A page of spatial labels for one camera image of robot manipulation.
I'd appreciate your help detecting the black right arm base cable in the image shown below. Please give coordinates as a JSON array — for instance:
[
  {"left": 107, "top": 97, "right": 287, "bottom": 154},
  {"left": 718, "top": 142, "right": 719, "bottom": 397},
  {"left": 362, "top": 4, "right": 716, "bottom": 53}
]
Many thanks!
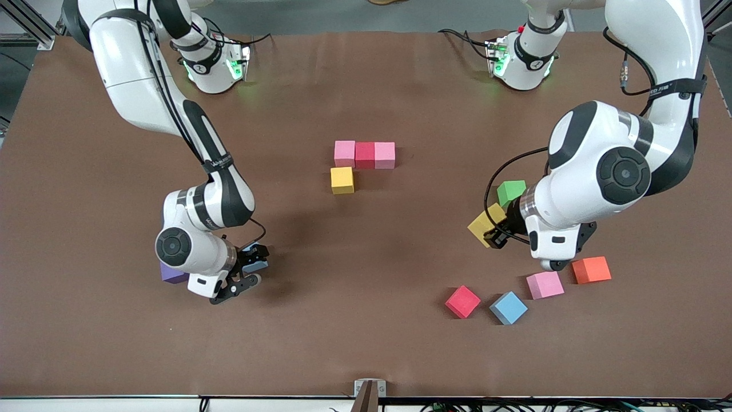
[{"left": 197, "top": 17, "right": 273, "bottom": 47}]

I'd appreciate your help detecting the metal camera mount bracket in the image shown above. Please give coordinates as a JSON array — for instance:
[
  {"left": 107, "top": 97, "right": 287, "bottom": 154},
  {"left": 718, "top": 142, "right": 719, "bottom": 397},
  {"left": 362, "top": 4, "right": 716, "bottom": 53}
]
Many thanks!
[{"left": 350, "top": 379, "right": 387, "bottom": 412}]

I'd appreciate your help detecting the black arm base cable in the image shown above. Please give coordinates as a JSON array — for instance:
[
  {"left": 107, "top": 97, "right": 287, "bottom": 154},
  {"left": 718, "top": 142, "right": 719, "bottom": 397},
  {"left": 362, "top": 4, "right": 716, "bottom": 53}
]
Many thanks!
[
  {"left": 197, "top": 17, "right": 273, "bottom": 47},
  {"left": 437, "top": 27, "right": 494, "bottom": 61}
]

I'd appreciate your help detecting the bright red foam block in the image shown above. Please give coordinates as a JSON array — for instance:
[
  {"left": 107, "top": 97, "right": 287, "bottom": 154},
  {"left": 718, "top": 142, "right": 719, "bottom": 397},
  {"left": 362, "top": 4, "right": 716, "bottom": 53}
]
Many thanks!
[{"left": 444, "top": 285, "right": 482, "bottom": 319}]

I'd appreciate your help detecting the purple foam block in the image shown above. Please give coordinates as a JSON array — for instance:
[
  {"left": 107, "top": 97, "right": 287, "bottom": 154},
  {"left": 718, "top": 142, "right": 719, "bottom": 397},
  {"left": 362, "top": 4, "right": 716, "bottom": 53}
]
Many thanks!
[{"left": 160, "top": 260, "right": 189, "bottom": 284}]

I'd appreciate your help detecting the black left arm base cable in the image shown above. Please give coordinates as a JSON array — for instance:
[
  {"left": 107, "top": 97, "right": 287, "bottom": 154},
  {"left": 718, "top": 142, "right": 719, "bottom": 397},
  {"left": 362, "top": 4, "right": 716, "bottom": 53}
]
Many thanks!
[{"left": 437, "top": 27, "right": 494, "bottom": 61}]

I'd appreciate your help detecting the yellow foam block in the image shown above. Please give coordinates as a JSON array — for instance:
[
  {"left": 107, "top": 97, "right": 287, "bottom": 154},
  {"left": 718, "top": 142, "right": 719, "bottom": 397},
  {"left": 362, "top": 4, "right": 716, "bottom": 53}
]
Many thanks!
[
  {"left": 467, "top": 203, "right": 508, "bottom": 249},
  {"left": 330, "top": 167, "right": 355, "bottom": 195}
]

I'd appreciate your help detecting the aluminium frame profile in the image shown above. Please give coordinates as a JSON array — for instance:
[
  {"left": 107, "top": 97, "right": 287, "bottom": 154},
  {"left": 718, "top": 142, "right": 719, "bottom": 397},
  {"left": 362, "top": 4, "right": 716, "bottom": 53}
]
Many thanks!
[
  {"left": 702, "top": 0, "right": 732, "bottom": 35},
  {"left": 0, "top": 0, "right": 56, "bottom": 51}
]

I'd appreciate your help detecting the brown table mat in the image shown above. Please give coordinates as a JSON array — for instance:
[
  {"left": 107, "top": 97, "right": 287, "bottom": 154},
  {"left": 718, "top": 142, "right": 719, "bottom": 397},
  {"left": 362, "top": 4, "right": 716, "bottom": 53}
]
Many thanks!
[{"left": 0, "top": 30, "right": 732, "bottom": 398}]

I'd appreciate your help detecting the pink foam block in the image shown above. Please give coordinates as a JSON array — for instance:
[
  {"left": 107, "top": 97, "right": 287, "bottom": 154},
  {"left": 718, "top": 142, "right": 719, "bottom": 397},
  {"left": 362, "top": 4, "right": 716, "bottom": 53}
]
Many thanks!
[
  {"left": 374, "top": 142, "right": 396, "bottom": 170},
  {"left": 526, "top": 270, "right": 565, "bottom": 300},
  {"left": 334, "top": 140, "right": 356, "bottom": 168}
]

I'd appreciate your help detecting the green foam block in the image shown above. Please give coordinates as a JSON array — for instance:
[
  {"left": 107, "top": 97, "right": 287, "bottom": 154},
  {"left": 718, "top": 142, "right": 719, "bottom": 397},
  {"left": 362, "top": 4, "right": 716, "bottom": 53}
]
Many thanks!
[{"left": 496, "top": 180, "right": 528, "bottom": 208}]

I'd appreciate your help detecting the orange foam block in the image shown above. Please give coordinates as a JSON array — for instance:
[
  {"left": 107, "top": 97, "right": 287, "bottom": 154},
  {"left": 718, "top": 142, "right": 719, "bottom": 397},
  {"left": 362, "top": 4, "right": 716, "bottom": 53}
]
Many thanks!
[{"left": 571, "top": 256, "right": 612, "bottom": 285}]

